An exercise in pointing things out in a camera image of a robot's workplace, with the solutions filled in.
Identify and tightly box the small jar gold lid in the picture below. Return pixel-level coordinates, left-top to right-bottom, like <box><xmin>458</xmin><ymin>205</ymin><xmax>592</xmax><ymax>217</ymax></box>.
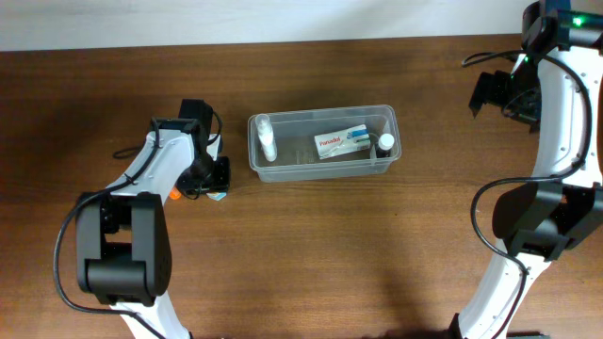
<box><xmin>206</xmin><ymin>192</ymin><xmax>227</xmax><ymax>202</ymax></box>

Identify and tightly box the orange tube white cap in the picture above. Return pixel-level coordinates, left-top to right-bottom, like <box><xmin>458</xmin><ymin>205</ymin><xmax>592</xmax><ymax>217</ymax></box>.
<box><xmin>170</xmin><ymin>186</ymin><xmax>182</xmax><ymax>200</ymax></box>

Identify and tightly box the white translucent spray bottle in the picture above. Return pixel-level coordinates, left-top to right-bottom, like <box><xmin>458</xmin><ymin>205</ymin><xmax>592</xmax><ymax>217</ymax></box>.
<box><xmin>254</xmin><ymin>114</ymin><xmax>277</xmax><ymax>162</ymax></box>

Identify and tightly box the dark bottle white cap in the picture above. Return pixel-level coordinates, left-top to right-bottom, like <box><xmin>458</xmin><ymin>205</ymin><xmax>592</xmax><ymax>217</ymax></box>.
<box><xmin>375</xmin><ymin>134</ymin><xmax>395</xmax><ymax>158</ymax></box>

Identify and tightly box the white Panadol medicine box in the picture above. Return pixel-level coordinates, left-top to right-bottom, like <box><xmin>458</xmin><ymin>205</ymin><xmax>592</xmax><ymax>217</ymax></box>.
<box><xmin>314</xmin><ymin>124</ymin><xmax>371</xmax><ymax>159</ymax></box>

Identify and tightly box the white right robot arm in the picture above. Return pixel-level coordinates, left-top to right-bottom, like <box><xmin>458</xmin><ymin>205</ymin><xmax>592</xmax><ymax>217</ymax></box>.
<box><xmin>448</xmin><ymin>0</ymin><xmax>602</xmax><ymax>338</ymax></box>

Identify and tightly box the clear plastic container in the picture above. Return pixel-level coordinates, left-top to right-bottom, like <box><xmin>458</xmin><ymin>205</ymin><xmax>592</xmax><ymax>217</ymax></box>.
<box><xmin>248</xmin><ymin>105</ymin><xmax>401</xmax><ymax>183</ymax></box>

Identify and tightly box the black left camera cable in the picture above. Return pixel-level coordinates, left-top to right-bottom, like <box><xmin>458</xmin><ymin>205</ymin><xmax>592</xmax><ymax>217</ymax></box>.
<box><xmin>53</xmin><ymin>108</ymin><xmax>224</xmax><ymax>339</ymax></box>

